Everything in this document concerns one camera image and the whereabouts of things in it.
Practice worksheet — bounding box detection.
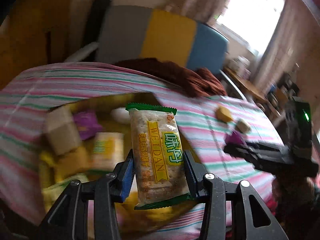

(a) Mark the white cardboard box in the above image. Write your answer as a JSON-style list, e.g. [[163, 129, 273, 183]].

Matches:
[[44, 106, 82, 155]]

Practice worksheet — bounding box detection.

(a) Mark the grey yellow blue chair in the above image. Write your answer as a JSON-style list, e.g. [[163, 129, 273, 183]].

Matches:
[[67, 5, 245, 100]]

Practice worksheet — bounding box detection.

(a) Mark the yellow sponge on bed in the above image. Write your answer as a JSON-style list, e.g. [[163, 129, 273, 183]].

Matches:
[[215, 106, 233, 123]]

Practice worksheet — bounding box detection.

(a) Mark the gold metal tray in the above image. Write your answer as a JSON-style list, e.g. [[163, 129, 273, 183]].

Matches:
[[40, 93, 196, 235]]

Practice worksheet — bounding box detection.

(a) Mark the cluttered white shelf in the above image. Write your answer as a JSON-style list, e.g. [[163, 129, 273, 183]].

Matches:
[[266, 63, 300, 117]]

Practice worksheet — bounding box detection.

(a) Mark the purple snack packet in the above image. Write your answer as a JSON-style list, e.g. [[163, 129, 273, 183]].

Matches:
[[225, 130, 246, 145]]

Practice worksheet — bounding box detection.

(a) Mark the wooden side table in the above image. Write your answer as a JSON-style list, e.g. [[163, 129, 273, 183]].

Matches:
[[223, 67, 267, 103]]

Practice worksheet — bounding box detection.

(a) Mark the green cracker packet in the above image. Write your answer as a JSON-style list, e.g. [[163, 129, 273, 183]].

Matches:
[[126, 102, 191, 210]]

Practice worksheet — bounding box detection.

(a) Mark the black rolled mat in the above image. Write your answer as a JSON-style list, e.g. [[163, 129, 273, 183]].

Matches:
[[81, 0, 112, 62]]

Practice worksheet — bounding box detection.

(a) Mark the maroon crumpled cloth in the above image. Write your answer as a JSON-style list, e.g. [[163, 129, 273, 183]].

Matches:
[[114, 58, 227, 98]]

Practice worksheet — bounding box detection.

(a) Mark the striped bed sheet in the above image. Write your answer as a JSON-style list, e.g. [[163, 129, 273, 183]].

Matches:
[[1, 63, 281, 224]]

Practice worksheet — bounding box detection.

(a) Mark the cream rolled sock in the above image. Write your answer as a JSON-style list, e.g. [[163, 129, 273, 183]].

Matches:
[[235, 119, 251, 134]]

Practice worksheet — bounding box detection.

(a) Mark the wooden wardrobe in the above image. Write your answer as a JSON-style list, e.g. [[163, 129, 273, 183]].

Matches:
[[1, 0, 72, 88]]

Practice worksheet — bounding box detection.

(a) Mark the yellow knitted item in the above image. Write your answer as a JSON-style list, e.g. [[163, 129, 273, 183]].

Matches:
[[42, 173, 89, 212]]

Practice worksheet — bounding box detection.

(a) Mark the pink curtain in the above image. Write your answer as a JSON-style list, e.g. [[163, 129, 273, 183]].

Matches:
[[175, 0, 298, 91]]

